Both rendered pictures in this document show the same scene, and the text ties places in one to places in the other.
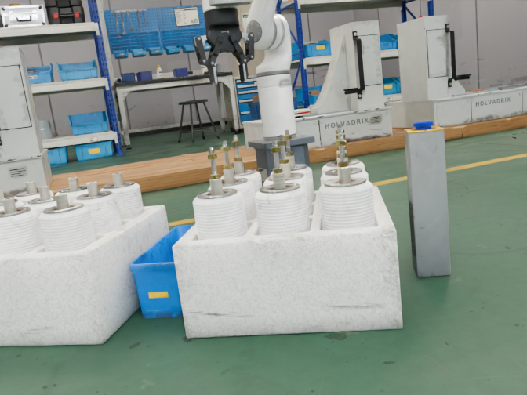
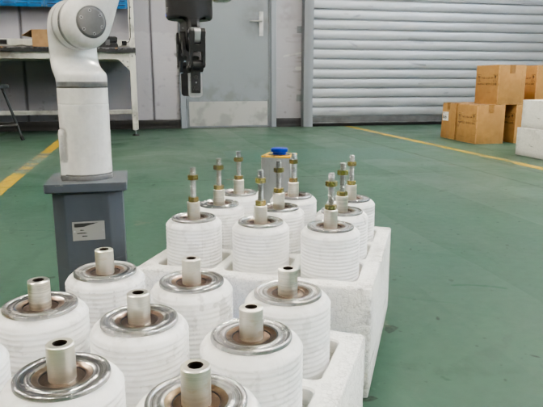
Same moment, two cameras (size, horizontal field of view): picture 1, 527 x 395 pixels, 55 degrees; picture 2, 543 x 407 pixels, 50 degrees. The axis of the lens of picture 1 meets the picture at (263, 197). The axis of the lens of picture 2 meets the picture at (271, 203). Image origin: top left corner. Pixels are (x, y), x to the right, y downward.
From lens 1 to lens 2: 1.37 m
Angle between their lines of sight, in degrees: 82
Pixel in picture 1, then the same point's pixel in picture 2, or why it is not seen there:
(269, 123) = (99, 154)
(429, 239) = not seen: hidden behind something
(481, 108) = not seen: outside the picture
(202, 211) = (355, 245)
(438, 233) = not seen: hidden behind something
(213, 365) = (431, 383)
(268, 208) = (364, 228)
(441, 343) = (413, 300)
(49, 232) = (326, 329)
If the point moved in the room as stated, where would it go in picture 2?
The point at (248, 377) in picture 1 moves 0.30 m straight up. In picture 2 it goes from (455, 367) to (467, 197)
